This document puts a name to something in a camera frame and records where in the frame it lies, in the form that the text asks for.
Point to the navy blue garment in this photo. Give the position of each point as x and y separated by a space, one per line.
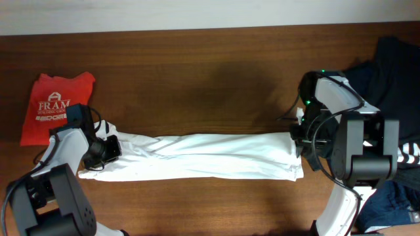
360 78

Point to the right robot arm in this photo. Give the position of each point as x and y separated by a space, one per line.
349 140

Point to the black t-shirt white lettering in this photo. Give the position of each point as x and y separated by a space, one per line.
394 89

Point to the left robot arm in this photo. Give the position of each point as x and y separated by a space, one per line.
48 200

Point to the folded red t-shirt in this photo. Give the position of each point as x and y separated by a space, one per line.
49 98

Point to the white printed t-shirt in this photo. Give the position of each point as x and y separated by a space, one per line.
270 156

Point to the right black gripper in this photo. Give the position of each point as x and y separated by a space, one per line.
298 141

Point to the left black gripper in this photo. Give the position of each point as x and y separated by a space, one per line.
111 149

